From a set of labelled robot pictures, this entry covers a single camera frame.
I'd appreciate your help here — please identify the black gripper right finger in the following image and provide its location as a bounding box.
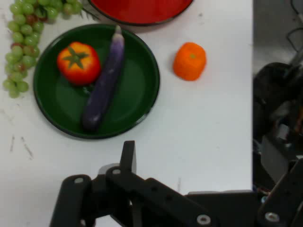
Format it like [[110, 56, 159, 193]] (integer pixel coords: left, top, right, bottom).
[[257, 157, 303, 227]]

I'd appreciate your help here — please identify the dark green round plate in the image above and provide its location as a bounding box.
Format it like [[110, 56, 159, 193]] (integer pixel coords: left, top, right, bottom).
[[33, 23, 161, 140]]

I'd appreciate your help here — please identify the grey metal box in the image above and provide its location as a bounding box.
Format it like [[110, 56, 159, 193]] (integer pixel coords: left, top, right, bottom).
[[260, 135, 291, 183]]

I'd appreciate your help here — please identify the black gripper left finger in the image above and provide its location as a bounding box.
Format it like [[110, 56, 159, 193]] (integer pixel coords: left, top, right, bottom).
[[49, 140, 221, 227]]

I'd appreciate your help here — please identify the red toy tomato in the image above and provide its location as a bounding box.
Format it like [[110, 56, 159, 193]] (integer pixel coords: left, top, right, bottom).
[[56, 41, 102, 86]]

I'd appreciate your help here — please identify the purple toy eggplant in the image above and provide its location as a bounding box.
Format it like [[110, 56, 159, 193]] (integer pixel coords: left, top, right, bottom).
[[82, 25, 125, 132]]

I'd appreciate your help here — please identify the green toy grape bunch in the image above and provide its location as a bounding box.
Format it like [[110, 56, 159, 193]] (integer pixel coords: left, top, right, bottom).
[[2, 0, 84, 99]]

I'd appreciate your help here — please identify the orange toy fruit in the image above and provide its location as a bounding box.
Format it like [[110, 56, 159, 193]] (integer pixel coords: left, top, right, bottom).
[[172, 42, 207, 82]]

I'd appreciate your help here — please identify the red round plate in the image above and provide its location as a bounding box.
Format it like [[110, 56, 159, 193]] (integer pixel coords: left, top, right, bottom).
[[88, 0, 195, 26]]

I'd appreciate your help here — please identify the black cable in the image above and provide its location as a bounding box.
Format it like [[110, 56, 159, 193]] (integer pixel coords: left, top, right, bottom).
[[286, 26, 303, 52]]

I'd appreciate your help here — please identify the black machine base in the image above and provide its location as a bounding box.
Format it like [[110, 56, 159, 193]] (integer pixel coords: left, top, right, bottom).
[[252, 62, 303, 140]]

